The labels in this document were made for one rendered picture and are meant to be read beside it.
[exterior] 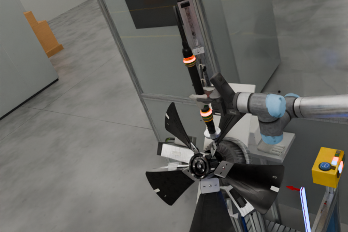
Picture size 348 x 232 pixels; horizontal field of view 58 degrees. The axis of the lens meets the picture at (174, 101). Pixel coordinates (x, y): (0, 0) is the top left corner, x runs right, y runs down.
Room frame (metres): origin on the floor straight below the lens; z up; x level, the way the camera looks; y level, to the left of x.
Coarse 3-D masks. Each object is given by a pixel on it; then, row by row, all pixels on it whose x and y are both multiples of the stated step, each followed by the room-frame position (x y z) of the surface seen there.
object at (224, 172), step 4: (220, 164) 1.10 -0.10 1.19; (224, 164) 1.10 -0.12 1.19; (228, 164) 1.09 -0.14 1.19; (232, 164) 1.08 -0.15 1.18; (216, 168) 1.09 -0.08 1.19; (220, 168) 1.08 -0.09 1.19; (228, 168) 1.07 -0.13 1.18; (216, 172) 1.06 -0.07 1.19; (220, 172) 1.06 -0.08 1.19; (224, 172) 1.05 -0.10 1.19; (220, 176) 1.04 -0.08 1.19; (224, 176) 1.03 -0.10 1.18
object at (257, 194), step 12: (240, 168) 1.04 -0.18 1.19; (252, 168) 1.02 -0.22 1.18; (264, 168) 0.99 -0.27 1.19; (276, 168) 0.96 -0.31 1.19; (228, 180) 1.00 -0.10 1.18; (240, 180) 0.98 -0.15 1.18; (252, 180) 0.96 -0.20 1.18; (264, 180) 0.94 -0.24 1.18; (276, 180) 0.92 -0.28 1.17; (240, 192) 0.93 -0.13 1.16; (252, 192) 0.91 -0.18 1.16; (264, 192) 0.89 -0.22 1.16; (276, 192) 0.87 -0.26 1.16; (252, 204) 0.87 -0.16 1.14; (264, 204) 0.85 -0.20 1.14
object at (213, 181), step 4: (204, 180) 1.09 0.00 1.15; (208, 180) 1.09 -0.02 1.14; (212, 180) 1.09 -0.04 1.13; (216, 180) 1.09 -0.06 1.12; (200, 184) 1.08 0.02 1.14; (204, 184) 1.08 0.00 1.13; (208, 184) 1.08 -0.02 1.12; (212, 184) 1.08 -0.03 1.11; (204, 188) 1.07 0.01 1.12; (208, 188) 1.07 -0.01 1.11; (212, 188) 1.07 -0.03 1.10; (216, 188) 1.07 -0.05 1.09; (204, 192) 1.06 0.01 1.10; (208, 192) 1.06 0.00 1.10
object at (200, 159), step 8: (208, 152) 1.20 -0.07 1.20; (216, 152) 1.18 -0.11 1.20; (192, 160) 1.14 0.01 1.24; (200, 160) 1.12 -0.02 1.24; (208, 160) 1.09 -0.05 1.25; (216, 160) 1.12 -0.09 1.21; (224, 160) 1.14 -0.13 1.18; (192, 168) 1.13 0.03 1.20; (200, 168) 1.10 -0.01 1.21; (208, 168) 1.07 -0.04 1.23; (200, 176) 1.08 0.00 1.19; (208, 176) 1.06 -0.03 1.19
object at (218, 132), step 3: (207, 129) 1.10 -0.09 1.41; (216, 129) 1.08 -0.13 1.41; (219, 129) 1.07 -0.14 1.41; (207, 132) 1.08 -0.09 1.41; (216, 132) 1.06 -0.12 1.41; (219, 132) 1.05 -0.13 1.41; (207, 135) 1.06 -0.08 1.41; (210, 135) 1.05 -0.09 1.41; (213, 135) 1.05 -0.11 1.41; (216, 135) 1.04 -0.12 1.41; (219, 135) 1.04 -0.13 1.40; (207, 138) 1.05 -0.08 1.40; (210, 138) 1.04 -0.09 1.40; (213, 138) 1.04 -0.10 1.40
